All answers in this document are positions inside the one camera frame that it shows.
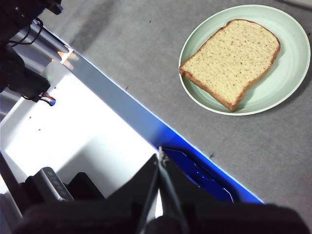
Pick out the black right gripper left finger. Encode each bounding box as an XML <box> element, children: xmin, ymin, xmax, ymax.
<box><xmin>105</xmin><ymin>153</ymin><xmax>160</xmax><ymax>220</ymax></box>

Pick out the pale green round plate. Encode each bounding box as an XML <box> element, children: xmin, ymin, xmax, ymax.
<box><xmin>178</xmin><ymin>4</ymin><xmax>312</xmax><ymax>117</ymax></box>

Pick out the silver front camera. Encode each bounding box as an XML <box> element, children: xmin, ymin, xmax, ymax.
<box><xmin>39</xmin><ymin>167</ymin><xmax>75</xmax><ymax>203</ymax></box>

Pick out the large brown-crust bread slice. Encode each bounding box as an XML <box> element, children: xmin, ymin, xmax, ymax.
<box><xmin>179</xmin><ymin>19</ymin><xmax>281</xmax><ymax>113</ymax></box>

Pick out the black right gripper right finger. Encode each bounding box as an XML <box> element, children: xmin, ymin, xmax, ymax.
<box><xmin>159</xmin><ymin>155</ymin><xmax>221</xmax><ymax>215</ymax></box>

